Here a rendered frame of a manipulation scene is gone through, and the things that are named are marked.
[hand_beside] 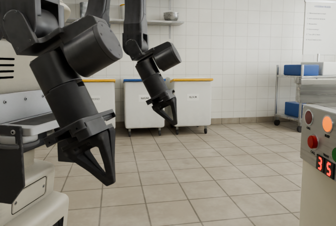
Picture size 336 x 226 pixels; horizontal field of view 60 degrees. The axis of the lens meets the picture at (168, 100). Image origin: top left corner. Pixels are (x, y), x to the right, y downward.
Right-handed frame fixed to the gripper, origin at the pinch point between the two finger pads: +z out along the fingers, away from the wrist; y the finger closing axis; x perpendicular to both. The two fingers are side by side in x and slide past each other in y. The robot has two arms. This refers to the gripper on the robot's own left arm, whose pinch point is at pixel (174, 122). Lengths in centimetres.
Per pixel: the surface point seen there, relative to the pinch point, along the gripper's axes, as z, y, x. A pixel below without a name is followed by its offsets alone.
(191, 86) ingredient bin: -9, 300, 45
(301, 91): 6.5, -1.1, -34.2
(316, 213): 35.0, -5.8, -24.0
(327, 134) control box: 15.1, -14.0, -33.2
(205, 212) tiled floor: 69, 96, 37
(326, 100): 11.6, 0.5, -38.6
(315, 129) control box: 14.6, -9.1, -32.0
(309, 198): 32.7, -2.4, -24.2
